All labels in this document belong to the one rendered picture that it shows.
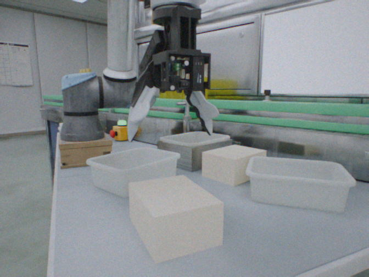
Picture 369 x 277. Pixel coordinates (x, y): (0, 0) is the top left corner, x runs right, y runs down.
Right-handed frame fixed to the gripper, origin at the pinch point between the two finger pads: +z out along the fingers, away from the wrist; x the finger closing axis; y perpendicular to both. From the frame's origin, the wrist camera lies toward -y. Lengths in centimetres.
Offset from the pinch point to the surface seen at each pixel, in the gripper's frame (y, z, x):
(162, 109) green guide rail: -72, 1, 25
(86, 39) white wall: -702, -130, 53
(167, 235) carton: 8.2, 13.1, -4.0
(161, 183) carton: -4.5, 9.8, -0.3
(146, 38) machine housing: -126, -39, 35
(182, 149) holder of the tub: -33.4, 10.8, 17.4
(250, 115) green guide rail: -37, 1, 48
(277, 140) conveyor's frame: -25, 9, 50
